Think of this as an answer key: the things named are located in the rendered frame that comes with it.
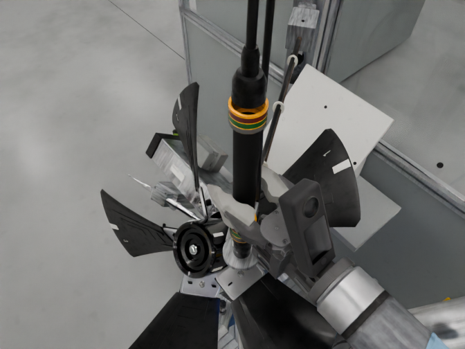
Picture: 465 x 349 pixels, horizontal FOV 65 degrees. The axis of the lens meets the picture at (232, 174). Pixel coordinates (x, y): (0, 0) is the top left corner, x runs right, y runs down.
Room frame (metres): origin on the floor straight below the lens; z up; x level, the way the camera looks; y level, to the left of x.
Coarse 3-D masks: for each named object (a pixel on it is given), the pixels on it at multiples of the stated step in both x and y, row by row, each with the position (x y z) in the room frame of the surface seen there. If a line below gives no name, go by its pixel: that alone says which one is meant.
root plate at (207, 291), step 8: (184, 280) 0.31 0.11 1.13; (192, 280) 0.31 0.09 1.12; (200, 280) 0.32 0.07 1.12; (208, 280) 0.32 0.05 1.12; (184, 288) 0.30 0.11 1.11; (192, 288) 0.30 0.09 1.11; (200, 288) 0.30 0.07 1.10; (208, 288) 0.31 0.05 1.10; (216, 288) 0.31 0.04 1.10; (208, 296) 0.29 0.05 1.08; (216, 296) 0.29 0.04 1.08
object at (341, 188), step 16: (320, 144) 0.48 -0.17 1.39; (336, 144) 0.46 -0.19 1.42; (304, 160) 0.47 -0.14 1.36; (320, 160) 0.44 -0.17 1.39; (336, 160) 0.42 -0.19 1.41; (288, 176) 0.45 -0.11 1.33; (304, 176) 0.42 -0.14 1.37; (320, 176) 0.40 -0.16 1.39; (336, 176) 0.39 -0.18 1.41; (352, 176) 0.38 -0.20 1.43; (336, 192) 0.36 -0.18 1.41; (352, 192) 0.35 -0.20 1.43; (272, 208) 0.38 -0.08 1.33; (336, 208) 0.33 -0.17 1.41; (352, 208) 0.32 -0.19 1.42; (336, 224) 0.30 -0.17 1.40; (352, 224) 0.29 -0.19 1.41
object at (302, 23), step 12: (300, 12) 0.92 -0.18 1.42; (312, 12) 0.92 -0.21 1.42; (288, 24) 0.86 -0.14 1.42; (300, 24) 0.86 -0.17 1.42; (312, 24) 0.86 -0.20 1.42; (288, 36) 0.86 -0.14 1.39; (300, 36) 0.85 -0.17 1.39; (312, 36) 0.85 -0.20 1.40; (288, 48) 0.86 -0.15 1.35; (300, 48) 0.85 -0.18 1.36
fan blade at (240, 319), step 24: (264, 288) 0.27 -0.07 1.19; (288, 288) 0.27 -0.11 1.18; (240, 312) 0.23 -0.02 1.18; (264, 312) 0.23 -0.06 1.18; (288, 312) 0.23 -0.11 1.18; (312, 312) 0.23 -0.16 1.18; (240, 336) 0.19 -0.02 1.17; (264, 336) 0.18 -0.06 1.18; (288, 336) 0.18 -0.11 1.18; (312, 336) 0.18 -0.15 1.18
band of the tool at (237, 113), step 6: (228, 102) 0.30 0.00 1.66; (264, 102) 0.31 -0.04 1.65; (234, 108) 0.32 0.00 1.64; (258, 108) 0.32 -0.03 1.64; (264, 108) 0.29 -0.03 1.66; (234, 114) 0.28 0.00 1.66; (240, 114) 0.28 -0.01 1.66; (246, 114) 0.28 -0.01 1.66; (252, 114) 0.28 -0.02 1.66; (258, 114) 0.28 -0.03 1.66
